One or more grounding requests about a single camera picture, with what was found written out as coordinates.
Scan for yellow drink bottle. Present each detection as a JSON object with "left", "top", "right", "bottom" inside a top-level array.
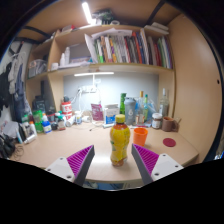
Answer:
[{"left": 109, "top": 114, "right": 132, "bottom": 167}]

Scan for orange plastic cup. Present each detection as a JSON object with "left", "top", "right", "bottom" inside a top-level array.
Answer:
[{"left": 132, "top": 127, "right": 149, "bottom": 148}]

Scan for black bag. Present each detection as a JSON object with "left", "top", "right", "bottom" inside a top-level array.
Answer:
[{"left": 33, "top": 94, "right": 49, "bottom": 113}]

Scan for black shoes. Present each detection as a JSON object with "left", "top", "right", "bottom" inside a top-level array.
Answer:
[{"left": 0, "top": 133, "right": 16, "bottom": 158}]

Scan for blue-capped white bottle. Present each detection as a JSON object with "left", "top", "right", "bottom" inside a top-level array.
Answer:
[{"left": 41, "top": 114, "right": 53, "bottom": 134}]

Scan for white ceiling tube light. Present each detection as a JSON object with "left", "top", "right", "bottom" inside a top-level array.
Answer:
[{"left": 81, "top": 1, "right": 94, "bottom": 25}]

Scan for flat round red coaster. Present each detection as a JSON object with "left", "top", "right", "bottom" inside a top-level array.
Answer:
[{"left": 162, "top": 137, "right": 177, "bottom": 148}]

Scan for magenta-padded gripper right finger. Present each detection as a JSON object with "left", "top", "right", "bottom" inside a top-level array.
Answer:
[{"left": 130, "top": 143, "right": 184, "bottom": 186}]

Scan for black hanging jacket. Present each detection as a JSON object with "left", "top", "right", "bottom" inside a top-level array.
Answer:
[{"left": 0, "top": 63, "right": 11, "bottom": 111}]

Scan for magenta pouch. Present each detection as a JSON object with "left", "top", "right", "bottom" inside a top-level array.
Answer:
[{"left": 90, "top": 103, "right": 104, "bottom": 122}]

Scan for white wall power socket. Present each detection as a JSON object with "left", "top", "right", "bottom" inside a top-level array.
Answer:
[{"left": 79, "top": 85, "right": 98, "bottom": 94}]

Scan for white-lidded jar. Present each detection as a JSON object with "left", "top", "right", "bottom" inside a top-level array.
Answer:
[{"left": 151, "top": 112, "right": 163, "bottom": 130}]

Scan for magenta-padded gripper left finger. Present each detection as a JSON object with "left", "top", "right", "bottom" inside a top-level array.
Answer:
[{"left": 44, "top": 144, "right": 96, "bottom": 187}]

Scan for dark blue hanging garment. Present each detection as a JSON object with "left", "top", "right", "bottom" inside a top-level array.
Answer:
[{"left": 13, "top": 63, "right": 32, "bottom": 118}]

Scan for grey hanging garment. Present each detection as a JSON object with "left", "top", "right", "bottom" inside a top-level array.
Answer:
[{"left": 8, "top": 53, "right": 24, "bottom": 94}]

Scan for pale blue brush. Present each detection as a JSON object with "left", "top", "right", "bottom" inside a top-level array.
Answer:
[{"left": 102, "top": 122, "right": 116, "bottom": 130}]

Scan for white under-shelf light bar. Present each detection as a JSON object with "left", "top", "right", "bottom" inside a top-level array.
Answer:
[{"left": 73, "top": 71, "right": 115, "bottom": 77}]

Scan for green box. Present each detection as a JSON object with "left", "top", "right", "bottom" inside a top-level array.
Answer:
[{"left": 32, "top": 109, "right": 44, "bottom": 133}]

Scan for red and white can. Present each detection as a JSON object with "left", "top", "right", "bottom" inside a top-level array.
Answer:
[{"left": 60, "top": 101, "right": 73, "bottom": 116}]

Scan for brown mug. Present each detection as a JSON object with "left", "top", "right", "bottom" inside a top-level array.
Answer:
[{"left": 161, "top": 116, "right": 178, "bottom": 132}]

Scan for dark green bottle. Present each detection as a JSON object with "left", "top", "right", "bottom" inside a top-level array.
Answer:
[{"left": 119, "top": 92, "right": 128, "bottom": 115}]

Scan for coiled thin cable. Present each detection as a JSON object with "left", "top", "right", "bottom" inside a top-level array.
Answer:
[{"left": 11, "top": 144, "right": 25, "bottom": 161}]

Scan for small white bottle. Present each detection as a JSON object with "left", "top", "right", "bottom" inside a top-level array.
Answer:
[{"left": 74, "top": 110, "right": 83, "bottom": 125}]

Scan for clear glass bottle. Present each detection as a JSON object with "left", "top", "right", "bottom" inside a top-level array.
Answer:
[{"left": 159, "top": 88, "right": 170, "bottom": 118}]

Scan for green-necked glass bottle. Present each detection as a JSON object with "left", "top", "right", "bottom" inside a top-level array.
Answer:
[{"left": 143, "top": 94, "right": 150, "bottom": 123}]

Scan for blue and white carton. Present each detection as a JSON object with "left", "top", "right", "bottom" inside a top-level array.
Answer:
[{"left": 103, "top": 103, "right": 120, "bottom": 126}]

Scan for grey shaker bottle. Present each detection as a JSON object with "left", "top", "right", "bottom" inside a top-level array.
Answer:
[{"left": 123, "top": 96, "right": 137, "bottom": 126}]

